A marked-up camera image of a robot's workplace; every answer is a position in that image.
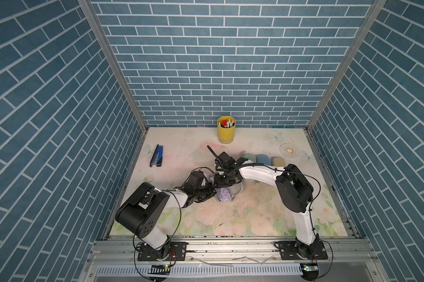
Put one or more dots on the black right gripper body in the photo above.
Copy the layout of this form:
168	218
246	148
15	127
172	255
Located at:
223	180

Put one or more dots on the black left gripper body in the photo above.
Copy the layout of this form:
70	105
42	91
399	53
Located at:
203	193

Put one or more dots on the lilac umbrella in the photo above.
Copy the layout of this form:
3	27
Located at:
223	194

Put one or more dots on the grey case front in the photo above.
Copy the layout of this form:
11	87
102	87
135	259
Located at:
250	157

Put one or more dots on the beige zippered umbrella case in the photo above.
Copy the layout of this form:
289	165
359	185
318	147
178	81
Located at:
278	162

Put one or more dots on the grey umbrella case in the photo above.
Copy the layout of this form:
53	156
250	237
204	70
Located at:
236	189

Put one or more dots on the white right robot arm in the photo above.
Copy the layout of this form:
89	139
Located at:
295	191

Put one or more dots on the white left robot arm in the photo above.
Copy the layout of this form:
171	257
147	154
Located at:
140	213

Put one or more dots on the yellow pen cup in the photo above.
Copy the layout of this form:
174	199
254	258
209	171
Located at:
225	136

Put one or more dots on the markers in cup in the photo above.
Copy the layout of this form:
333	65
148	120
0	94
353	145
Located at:
227	123

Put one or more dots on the blue black stapler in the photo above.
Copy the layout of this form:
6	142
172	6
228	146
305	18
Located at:
157	158

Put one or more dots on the clear tape roll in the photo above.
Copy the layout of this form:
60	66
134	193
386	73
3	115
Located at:
289	150

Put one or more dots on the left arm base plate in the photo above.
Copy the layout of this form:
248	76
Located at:
172	251

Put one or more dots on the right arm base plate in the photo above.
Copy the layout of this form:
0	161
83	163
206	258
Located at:
296	250

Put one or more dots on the aluminium front rail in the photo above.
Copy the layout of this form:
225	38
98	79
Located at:
341	259

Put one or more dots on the aluminium corner post left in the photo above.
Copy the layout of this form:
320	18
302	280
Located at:
93	21

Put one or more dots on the aluminium corner post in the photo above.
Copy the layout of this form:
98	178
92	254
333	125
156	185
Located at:
93	21
372	14

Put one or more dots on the aluminium corner post right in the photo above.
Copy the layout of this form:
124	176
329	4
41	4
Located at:
372	14

